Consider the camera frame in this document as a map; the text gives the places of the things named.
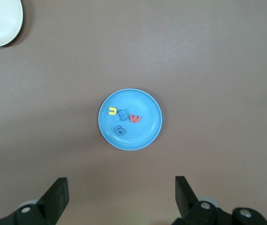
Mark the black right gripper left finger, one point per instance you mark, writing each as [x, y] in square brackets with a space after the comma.
[51, 204]

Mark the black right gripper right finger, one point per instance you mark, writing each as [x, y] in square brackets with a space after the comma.
[187, 204]

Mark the blue foam letter g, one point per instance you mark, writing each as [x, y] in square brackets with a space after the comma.
[116, 130]

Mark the red foam letter w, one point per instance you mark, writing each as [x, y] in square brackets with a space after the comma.
[135, 119]

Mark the yellow foam letter u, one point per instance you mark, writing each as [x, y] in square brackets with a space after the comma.
[115, 112]

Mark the blue plate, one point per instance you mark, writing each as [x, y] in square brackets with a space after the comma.
[147, 105]

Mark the brown table cover sheet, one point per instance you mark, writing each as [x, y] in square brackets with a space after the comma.
[194, 58]

